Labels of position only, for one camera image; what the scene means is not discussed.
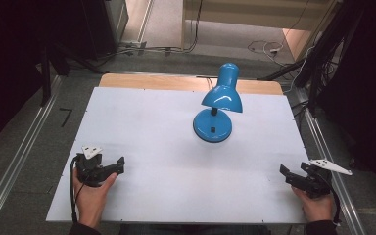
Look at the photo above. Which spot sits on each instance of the white table board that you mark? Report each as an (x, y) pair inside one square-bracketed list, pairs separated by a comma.
[(176, 163)]

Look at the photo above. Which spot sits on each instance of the black tripod stand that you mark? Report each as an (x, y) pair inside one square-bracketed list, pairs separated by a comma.
[(310, 65)]

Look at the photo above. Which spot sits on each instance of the black curtain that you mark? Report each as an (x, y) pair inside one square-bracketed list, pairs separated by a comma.
[(9, 65), (365, 91)]

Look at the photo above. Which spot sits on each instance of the grey power strip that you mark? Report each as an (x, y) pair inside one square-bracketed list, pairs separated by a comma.
[(133, 46)]

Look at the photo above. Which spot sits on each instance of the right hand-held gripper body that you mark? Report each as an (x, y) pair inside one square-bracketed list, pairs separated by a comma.
[(318, 182)]

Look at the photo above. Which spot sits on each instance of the black metal stand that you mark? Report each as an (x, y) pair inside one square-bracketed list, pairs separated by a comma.
[(45, 78)]

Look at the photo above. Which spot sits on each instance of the blue desk lamp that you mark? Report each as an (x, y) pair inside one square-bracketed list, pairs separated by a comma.
[(217, 107)]

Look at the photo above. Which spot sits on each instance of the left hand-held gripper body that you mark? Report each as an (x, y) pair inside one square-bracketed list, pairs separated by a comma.
[(89, 168)]

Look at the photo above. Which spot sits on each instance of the dark cabinet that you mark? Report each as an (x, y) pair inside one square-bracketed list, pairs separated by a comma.
[(101, 26)]

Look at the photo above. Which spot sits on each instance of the person's left hand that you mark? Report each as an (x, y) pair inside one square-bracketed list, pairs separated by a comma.
[(91, 202)]

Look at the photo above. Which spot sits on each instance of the aluminium floor rail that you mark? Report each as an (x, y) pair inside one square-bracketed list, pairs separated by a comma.
[(336, 182), (16, 156)]

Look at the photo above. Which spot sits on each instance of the person's right hand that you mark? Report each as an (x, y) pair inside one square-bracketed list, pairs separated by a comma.
[(316, 209)]

